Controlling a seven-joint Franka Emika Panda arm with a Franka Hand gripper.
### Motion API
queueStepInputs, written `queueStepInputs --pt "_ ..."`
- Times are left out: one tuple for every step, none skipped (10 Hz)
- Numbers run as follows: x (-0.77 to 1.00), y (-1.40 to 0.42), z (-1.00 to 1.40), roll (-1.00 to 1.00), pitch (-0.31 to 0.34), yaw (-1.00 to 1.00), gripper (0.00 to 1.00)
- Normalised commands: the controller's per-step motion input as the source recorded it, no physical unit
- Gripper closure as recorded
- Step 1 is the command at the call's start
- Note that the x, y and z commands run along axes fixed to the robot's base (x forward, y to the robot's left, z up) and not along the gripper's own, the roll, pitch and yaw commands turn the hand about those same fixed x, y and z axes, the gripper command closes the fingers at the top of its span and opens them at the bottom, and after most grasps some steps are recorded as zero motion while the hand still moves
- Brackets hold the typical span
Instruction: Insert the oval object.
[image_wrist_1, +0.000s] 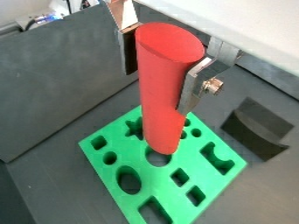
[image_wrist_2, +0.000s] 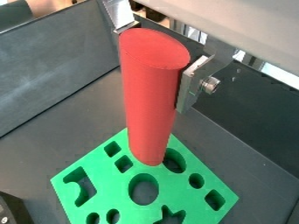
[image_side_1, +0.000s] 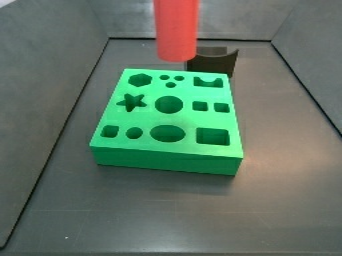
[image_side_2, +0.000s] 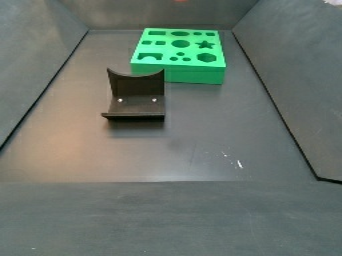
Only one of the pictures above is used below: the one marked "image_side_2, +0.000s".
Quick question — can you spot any black curved holder stand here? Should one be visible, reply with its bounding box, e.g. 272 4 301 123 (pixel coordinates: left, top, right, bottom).
102 69 166 120

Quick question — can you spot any green shape sorter box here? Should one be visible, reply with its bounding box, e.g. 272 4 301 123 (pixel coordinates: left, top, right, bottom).
130 28 227 85

